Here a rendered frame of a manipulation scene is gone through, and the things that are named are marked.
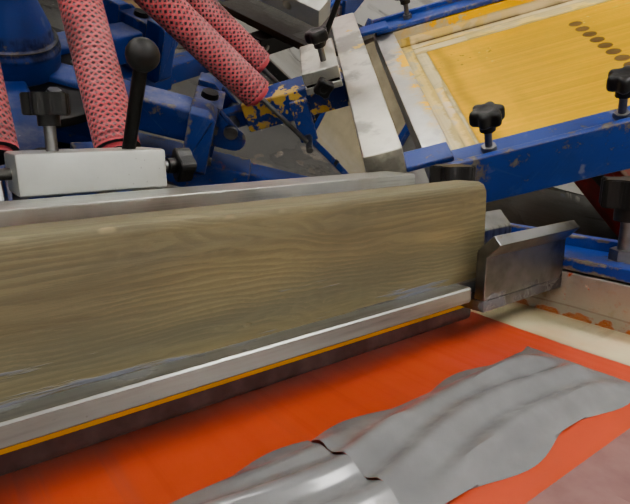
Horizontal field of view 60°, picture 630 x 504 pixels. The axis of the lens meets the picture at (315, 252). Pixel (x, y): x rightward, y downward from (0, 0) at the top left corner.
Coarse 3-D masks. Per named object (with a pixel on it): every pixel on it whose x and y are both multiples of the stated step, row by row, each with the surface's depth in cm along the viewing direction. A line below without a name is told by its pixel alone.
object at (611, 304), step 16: (576, 272) 40; (560, 288) 41; (576, 288) 40; (592, 288) 39; (608, 288) 38; (624, 288) 37; (528, 304) 44; (544, 304) 43; (560, 304) 41; (576, 304) 40; (592, 304) 39; (608, 304) 39; (624, 304) 38; (592, 320) 40; (608, 320) 39; (624, 320) 38
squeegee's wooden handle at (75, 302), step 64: (384, 192) 31; (448, 192) 34; (0, 256) 20; (64, 256) 21; (128, 256) 22; (192, 256) 24; (256, 256) 26; (320, 256) 29; (384, 256) 31; (448, 256) 35; (0, 320) 20; (64, 320) 21; (128, 320) 23; (192, 320) 25; (256, 320) 27; (320, 320) 29; (0, 384) 20; (64, 384) 22
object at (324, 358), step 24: (456, 312) 38; (384, 336) 34; (408, 336) 35; (312, 360) 31; (336, 360) 32; (240, 384) 28; (264, 384) 29; (168, 408) 26; (192, 408) 27; (72, 432) 23; (96, 432) 24; (120, 432) 25; (0, 456) 22; (24, 456) 22; (48, 456) 23
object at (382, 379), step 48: (432, 336) 38; (480, 336) 38; (528, 336) 37; (288, 384) 31; (336, 384) 31; (384, 384) 31; (432, 384) 31; (576, 432) 26; (624, 432) 26; (528, 480) 22; (576, 480) 22; (624, 480) 22
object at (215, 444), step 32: (192, 416) 28; (224, 416) 28; (256, 416) 27; (96, 448) 25; (128, 448) 25; (160, 448) 25; (192, 448) 25; (224, 448) 25; (256, 448) 25; (0, 480) 23; (32, 480) 23; (64, 480) 23; (96, 480) 23; (128, 480) 23; (160, 480) 23; (192, 480) 23
